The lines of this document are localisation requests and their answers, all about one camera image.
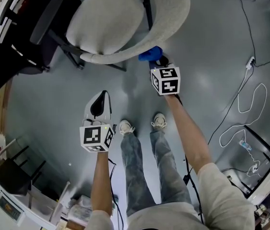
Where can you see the person's right leg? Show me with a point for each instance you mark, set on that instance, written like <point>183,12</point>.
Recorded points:
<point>168,166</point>

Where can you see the person's left shoe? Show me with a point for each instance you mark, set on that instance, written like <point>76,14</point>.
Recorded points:
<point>126,127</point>

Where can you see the plastic bag of items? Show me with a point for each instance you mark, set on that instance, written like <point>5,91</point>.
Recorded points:
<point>82,210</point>

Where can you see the white desk black frame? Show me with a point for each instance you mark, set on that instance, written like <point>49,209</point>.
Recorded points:
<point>269,176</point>

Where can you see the person's left leg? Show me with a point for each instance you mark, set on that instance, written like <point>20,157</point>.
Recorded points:
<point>134,171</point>

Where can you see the person's right forearm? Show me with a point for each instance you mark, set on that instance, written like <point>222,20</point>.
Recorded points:
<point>190,140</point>

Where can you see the person's shoe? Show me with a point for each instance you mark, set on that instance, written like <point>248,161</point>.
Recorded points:
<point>159,121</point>
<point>126,127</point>

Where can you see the person's light sweatshirt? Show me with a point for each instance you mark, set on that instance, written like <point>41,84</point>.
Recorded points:
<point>221,200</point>

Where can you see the person's leg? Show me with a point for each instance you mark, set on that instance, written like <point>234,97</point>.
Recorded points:
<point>134,171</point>
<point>168,166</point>

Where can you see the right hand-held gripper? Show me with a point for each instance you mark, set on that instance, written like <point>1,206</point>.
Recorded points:
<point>166,80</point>

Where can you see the metal table leg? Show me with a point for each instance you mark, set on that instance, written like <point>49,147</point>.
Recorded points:
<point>59,202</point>

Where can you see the grey upholstered chair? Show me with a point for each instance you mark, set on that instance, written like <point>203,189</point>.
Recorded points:
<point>168,20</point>

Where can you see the white plug adapter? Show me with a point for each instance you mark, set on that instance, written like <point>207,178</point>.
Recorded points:
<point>254,168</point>

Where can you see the white device with screen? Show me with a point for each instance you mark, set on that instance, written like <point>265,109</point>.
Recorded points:
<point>7,207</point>

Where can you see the grey fabric chair seat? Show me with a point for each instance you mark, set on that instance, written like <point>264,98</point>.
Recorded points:
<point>106,20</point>

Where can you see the white power strip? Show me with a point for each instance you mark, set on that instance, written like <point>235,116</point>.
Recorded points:
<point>250,61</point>

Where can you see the person's left forearm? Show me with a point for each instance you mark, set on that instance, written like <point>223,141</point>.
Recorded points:
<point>101,181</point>

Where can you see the blue object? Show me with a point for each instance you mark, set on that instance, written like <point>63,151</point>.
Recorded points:
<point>151,53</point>

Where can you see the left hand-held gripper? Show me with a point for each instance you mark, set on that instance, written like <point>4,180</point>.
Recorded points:
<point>92,138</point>

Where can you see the black stool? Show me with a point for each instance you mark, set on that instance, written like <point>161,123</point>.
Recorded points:
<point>10,176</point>

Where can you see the clear water bottle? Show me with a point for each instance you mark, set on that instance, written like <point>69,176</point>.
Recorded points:
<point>245,145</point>

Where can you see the person's right shoe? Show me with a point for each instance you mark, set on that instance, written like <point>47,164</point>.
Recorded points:
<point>159,121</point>

